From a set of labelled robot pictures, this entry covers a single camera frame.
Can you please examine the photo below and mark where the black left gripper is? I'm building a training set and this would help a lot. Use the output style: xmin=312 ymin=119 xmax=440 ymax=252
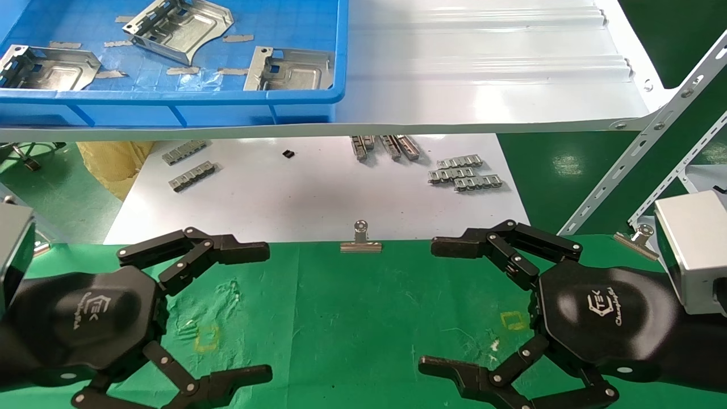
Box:
xmin=0 ymin=227 xmax=274 ymax=409

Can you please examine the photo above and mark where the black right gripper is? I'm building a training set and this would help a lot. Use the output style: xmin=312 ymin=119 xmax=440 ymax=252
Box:
xmin=419 ymin=220 xmax=727 ymax=409

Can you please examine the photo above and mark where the stamped sheet metal bracket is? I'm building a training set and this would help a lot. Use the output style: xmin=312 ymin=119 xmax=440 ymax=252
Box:
xmin=122 ymin=0 xmax=235 ymax=66
xmin=243 ymin=46 xmax=336 ymax=92
xmin=0 ymin=44 xmax=102 ymax=91

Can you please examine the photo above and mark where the green table cloth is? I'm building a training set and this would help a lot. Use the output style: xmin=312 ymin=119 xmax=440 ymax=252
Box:
xmin=0 ymin=235 xmax=727 ymax=409

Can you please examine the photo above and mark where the blue plastic bin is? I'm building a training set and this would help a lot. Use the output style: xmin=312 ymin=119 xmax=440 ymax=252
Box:
xmin=0 ymin=0 xmax=349 ymax=129

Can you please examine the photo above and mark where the white corrugated shelf panel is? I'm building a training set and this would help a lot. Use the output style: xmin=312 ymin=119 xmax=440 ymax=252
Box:
xmin=0 ymin=0 xmax=670 ymax=143

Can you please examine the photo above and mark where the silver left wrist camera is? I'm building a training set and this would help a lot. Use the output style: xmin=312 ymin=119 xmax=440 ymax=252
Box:
xmin=0 ymin=203 xmax=36 ymax=312

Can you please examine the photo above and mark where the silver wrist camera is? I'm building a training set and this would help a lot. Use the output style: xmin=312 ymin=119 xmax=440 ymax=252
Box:
xmin=0 ymin=203 xmax=36 ymax=312
xmin=653 ymin=190 xmax=727 ymax=316

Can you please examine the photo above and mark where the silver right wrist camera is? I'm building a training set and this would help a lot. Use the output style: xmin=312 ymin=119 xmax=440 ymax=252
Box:
xmin=653 ymin=190 xmax=727 ymax=316

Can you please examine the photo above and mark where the perforated steel rack rail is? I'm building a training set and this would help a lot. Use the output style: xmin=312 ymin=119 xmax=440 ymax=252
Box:
xmin=627 ymin=112 xmax=727 ymax=226
xmin=558 ymin=31 xmax=727 ymax=237

